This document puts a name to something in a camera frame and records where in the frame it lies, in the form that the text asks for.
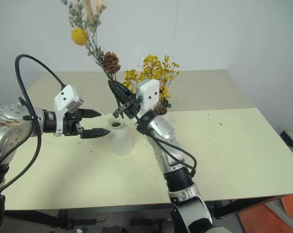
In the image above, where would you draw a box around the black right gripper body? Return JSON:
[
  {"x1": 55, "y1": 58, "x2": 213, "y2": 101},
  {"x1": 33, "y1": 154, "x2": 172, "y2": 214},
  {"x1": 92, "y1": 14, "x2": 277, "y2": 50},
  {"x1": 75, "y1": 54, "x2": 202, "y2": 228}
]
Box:
[{"x1": 113, "y1": 96, "x2": 142, "y2": 120}]

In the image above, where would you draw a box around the dried bouquet with pinecone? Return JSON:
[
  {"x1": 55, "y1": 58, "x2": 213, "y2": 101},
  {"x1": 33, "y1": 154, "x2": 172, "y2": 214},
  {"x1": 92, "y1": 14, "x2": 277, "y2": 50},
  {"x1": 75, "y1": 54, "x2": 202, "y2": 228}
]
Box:
[{"x1": 60, "y1": 0, "x2": 124, "y2": 119}]

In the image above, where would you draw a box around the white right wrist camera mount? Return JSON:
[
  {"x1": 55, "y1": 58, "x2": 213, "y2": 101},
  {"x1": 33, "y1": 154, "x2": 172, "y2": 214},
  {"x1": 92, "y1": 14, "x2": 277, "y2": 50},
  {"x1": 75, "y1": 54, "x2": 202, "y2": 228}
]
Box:
[{"x1": 135, "y1": 79, "x2": 160, "y2": 122}]

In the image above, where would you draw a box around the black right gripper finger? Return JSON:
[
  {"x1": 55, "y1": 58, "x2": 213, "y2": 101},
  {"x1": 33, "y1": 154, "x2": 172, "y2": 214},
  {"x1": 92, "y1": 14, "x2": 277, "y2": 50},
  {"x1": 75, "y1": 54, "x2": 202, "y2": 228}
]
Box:
[
  {"x1": 113, "y1": 90, "x2": 129, "y2": 109},
  {"x1": 108, "y1": 81, "x2": 134, "y2": 100}
]

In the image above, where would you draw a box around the white ceramic vase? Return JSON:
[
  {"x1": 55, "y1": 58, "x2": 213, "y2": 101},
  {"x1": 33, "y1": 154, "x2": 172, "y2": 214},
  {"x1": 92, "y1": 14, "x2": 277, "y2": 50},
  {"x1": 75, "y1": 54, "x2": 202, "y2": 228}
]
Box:
[
  {"x1": 108, "y1": 118, "x2": 134, "y2": 156},
  {"x1": 158, "y1": 112, "x2": 170, "y2": 125}
]

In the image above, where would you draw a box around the yellow dried flower bouquet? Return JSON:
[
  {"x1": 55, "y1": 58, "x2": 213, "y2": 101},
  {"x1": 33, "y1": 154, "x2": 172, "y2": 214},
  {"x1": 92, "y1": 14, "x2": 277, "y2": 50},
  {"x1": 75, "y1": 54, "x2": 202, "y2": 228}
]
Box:
[{"x1": 123, "y1": 54, "x2": 181, "y2": 115}]

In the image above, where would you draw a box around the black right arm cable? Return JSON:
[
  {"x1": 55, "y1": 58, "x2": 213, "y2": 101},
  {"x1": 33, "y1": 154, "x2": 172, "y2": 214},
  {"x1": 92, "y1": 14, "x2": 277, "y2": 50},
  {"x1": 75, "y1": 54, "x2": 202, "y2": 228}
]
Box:
[{"x1": 133, "y1": 97, "x2": 198, "y2": 178}]

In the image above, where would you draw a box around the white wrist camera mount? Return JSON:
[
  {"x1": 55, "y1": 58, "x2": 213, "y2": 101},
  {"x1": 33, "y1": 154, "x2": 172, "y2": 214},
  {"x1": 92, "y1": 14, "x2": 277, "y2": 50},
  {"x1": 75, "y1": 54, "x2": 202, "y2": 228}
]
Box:
[
  {"x1": 53, "y1": 84, "x2": 85, "y2": 137},
  {"x1": 135, "y1": 79, "x2": 160, "y2": 122}
]

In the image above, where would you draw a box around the orange object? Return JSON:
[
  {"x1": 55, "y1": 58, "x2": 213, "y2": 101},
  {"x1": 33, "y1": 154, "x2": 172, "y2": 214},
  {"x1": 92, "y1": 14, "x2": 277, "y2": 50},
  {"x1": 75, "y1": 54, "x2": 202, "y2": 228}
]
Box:
[{"x1": 236, "y1": 151, "x2": 293, "y2": 233}]

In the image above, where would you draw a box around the black table frame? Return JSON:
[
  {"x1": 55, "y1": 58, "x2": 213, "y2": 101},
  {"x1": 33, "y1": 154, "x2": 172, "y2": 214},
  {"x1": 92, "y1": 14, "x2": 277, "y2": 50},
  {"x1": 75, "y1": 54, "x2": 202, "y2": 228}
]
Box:
[{"x1": 4, "y1": 194, "x2": 284, "y2": 231}]

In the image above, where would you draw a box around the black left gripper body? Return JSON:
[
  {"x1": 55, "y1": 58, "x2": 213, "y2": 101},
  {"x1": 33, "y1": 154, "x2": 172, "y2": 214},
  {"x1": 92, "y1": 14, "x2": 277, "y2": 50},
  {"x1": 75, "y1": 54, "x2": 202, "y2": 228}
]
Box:
[{"x1": 62, "y1": 108, "x2": 85, "y2": 137}]

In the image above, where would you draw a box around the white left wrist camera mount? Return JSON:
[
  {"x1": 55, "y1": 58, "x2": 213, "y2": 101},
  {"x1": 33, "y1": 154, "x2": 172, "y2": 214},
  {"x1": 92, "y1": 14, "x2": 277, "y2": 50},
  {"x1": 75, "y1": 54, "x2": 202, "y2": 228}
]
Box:
[{"x1": 53, "y1": 84, "x2": 85, "y2": 137}]

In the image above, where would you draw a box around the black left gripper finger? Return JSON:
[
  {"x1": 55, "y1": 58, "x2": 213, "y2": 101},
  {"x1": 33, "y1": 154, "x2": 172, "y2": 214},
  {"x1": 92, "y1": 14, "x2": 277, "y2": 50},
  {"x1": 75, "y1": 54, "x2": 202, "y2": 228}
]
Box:
[
  {"x1": 78, "y1": 108, "x2": 102, "y2": 120},
  {"x1": 80, "y1": 127, "x2": 112, "y2": 140}
]

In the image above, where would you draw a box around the dark grey box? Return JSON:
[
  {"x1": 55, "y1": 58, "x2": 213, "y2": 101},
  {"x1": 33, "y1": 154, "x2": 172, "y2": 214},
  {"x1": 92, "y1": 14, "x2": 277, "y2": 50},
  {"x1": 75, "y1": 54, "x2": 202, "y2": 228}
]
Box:
[{"x1": 280, "y1": 129, "x2": 293, "y2": 149}]

